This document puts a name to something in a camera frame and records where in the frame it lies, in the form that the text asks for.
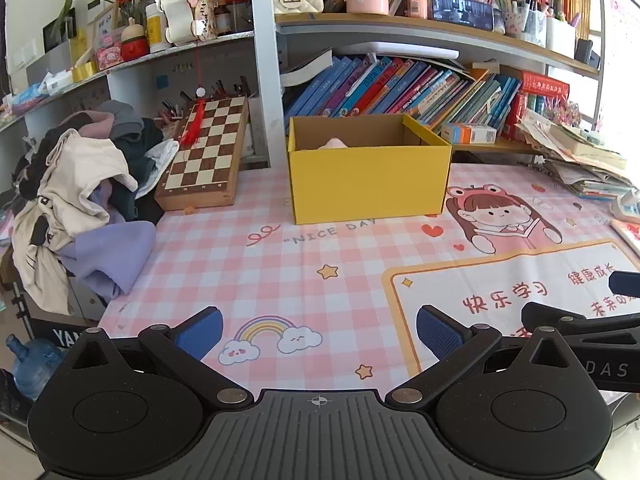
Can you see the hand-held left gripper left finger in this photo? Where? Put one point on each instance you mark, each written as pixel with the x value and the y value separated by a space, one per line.
pixel 200 332

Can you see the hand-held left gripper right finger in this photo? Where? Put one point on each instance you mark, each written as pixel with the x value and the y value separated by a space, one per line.
pixel 440 332

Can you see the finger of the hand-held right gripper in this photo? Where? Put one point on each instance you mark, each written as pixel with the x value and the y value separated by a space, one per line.
pixel 610 355
pixel 627 283

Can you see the yellow cardboard box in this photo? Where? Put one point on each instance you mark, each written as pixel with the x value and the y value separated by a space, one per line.
pixel 365 185

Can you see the pink checked desk mat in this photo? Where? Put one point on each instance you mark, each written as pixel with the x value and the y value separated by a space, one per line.
pixel 300 270

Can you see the purple garment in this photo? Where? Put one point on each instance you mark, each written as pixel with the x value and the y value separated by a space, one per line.
pixel 110 255

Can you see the stack of papers and booklets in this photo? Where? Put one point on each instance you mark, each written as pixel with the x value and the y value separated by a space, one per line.
pixel 580 160

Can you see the blue water jug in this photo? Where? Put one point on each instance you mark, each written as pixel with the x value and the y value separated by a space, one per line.
pixel 35 367

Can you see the wooden chessboard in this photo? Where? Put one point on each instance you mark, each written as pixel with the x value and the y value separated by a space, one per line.
pixel 205 155

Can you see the pile of clothes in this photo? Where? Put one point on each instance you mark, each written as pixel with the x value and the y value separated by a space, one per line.
pixel 65 195

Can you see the orange and white small box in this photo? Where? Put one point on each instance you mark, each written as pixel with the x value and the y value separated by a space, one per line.
pixel 467 133

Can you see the red tassel charm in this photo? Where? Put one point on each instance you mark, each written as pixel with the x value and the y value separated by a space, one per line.
pixel 192 127

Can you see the red thick dictionary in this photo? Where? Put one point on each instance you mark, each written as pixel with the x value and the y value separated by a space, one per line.
pixel 545 90

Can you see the pink item in box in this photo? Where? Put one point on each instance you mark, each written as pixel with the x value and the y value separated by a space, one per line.
pixel 334 143

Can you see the cluster of pencils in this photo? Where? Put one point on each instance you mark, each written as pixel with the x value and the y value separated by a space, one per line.
pixel 170 110

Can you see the row of colourful books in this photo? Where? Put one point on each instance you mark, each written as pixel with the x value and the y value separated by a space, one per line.
pixel 400 87

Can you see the white storage box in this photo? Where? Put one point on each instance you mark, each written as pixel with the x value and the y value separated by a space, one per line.
pixel 560 37

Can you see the white bookshelf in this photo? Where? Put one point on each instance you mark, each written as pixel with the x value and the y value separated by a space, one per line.
pixel 262 60

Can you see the pen holder cup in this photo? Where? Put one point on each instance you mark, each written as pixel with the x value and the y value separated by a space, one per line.
pixel 525 22

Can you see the thick grey book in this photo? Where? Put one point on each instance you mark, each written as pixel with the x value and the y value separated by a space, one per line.
pixel 305 67

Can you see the pink gift box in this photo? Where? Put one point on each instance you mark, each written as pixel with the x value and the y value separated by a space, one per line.
pixel 109 57

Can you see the red apple-shaped jar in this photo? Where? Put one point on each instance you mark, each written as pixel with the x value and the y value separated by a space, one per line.
pixel 135 42

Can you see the dark blue pencil case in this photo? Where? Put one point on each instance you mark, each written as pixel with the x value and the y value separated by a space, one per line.
pixel 462 12

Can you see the white lucky cat figurine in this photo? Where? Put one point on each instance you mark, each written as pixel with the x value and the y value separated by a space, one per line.
pixel 187 7

